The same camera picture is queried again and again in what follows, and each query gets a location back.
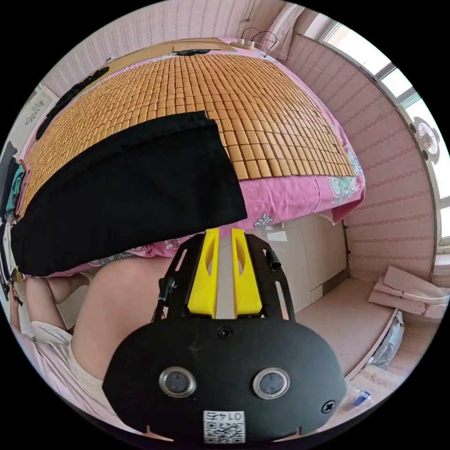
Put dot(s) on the black long pants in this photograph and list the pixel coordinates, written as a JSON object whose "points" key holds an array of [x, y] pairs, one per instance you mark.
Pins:
{"points": [[133, 190]]}

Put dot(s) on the bed with woven mat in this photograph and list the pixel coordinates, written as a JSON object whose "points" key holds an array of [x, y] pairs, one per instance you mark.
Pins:
{"points": [[267, 105]]}

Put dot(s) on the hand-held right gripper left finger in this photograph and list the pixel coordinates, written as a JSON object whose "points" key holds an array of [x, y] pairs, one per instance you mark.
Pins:
{"points": [[205, 281]]}

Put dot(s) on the person's left forearm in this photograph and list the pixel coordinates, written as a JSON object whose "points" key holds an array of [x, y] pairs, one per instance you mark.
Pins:
{"points": [[38, 302]]}

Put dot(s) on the black garment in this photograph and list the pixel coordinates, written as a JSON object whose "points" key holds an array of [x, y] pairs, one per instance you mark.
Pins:
{"points": [[70, 95]]}

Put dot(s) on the person's body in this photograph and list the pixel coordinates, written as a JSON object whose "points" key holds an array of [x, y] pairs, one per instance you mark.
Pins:
{"points": [[130, 309]]}

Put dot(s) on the pile of clothes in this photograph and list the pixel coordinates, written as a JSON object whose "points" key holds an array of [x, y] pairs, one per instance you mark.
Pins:
{"points": [[14, 182]]}

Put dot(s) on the white fan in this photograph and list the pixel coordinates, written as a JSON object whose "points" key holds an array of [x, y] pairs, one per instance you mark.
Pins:
{"points": [[428, 139]]}

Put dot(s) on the flat cardboard sheet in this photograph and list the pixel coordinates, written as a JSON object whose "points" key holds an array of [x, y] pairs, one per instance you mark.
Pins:
{"points": [[204, 45]]}

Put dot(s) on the curtain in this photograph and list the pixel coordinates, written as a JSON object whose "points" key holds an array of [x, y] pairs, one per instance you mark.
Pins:
{"points": [[286, 21]]}

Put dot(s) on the window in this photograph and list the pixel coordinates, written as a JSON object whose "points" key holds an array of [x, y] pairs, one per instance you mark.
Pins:
{"points": [[415, 116]]}

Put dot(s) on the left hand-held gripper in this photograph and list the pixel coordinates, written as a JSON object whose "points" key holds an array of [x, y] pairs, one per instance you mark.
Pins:
{"points": [[6, 260]]}

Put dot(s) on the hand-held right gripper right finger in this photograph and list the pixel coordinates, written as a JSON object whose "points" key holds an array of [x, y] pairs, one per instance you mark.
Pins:
{"points": [[246, 281]]}

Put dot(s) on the clear plastic bag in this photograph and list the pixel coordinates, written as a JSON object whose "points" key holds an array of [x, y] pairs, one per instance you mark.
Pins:
{"points": [[388, 341]]}

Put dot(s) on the white cupboard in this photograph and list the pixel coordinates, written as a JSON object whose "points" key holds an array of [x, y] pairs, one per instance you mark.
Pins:
{"points": [[306, 256]]}

